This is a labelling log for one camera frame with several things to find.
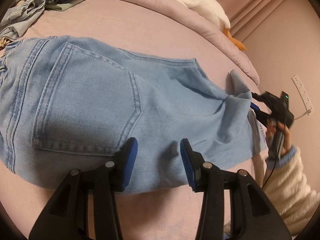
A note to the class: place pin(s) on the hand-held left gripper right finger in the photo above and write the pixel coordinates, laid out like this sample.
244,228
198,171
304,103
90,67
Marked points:
186,157

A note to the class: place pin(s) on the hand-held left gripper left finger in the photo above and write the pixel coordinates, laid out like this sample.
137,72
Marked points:
130,155

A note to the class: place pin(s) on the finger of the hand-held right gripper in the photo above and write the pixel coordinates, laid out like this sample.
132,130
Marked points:
257,97
255,108

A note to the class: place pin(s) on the light blue denim pants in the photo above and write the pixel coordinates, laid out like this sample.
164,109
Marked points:
87,92

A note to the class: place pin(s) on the person's right forearm cream sleeve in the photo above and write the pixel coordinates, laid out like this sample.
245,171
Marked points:
295,192

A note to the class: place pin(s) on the person's right hand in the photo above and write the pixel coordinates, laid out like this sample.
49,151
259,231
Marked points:
287,140

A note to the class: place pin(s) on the pink curtain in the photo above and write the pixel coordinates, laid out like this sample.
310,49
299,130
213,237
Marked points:
262,0

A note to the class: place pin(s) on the white goose plush toy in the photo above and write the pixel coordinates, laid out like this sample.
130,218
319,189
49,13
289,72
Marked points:
200,5

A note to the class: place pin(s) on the pink bed sheet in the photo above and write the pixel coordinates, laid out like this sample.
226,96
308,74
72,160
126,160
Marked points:
150,30

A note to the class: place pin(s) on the pink comforter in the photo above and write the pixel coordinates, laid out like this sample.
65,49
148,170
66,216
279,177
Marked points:
155,5

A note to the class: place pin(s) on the light green garment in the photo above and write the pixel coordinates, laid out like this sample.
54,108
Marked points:
65,6

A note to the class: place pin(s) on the grey-blue crumpled garment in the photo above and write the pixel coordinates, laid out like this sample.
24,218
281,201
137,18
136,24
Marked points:
22,17

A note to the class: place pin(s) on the white wall power strip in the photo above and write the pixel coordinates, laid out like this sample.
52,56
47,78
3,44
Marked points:
301,91

